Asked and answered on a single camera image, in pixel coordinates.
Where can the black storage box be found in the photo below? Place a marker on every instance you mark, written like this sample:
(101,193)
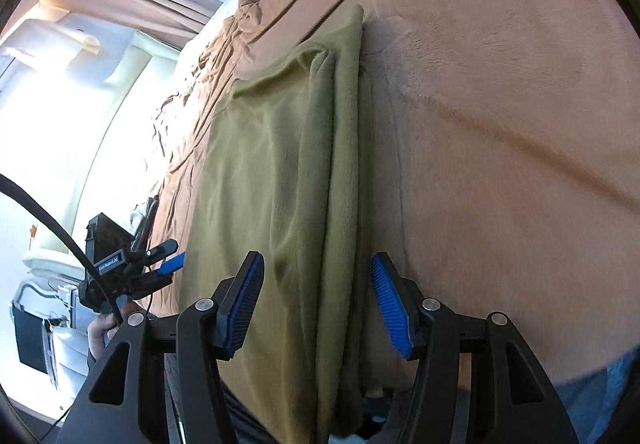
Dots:
(30,334)

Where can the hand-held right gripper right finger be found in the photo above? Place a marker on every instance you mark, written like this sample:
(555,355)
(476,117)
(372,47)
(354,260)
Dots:
(392,309)

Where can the white cushioned bench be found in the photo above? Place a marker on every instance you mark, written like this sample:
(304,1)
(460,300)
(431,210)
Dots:
(100,99)

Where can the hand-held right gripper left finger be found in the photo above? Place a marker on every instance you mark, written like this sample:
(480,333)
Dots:
(245,304)

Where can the peach plush blanket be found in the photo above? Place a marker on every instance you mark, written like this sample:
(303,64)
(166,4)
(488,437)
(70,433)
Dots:
(500,124)

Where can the person's left hand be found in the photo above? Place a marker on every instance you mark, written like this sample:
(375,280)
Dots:
(102,336)

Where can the blue-grey cloth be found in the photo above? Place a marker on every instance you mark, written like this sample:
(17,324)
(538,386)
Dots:
(595,389)

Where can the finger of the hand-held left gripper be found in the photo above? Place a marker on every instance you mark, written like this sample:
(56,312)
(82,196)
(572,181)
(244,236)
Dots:
(172,264)
(165,249)

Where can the olive printed t-shirt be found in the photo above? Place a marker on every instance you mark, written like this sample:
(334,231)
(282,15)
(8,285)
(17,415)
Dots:
(260,174)

